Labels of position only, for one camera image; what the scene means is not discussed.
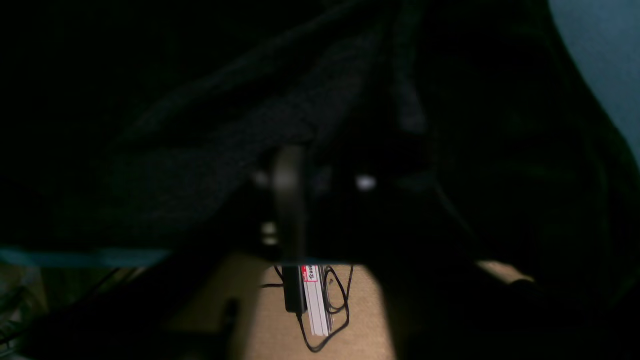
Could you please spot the black T-shirt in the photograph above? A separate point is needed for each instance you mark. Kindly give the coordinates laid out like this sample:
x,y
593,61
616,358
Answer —
x,y
358,130

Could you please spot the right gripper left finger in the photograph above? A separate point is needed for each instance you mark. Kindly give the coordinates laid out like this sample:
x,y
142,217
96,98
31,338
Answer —
x,y
196,307

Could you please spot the white power strip on floor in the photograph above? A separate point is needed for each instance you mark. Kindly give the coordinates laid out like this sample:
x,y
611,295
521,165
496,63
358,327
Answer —
x,y
317,303

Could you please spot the blue table cloth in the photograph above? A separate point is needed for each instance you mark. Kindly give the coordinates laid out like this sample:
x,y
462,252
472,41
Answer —
x,y
603,38

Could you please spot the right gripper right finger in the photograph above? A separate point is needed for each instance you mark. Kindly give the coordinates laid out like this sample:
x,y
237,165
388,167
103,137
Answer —
x,y
441,306

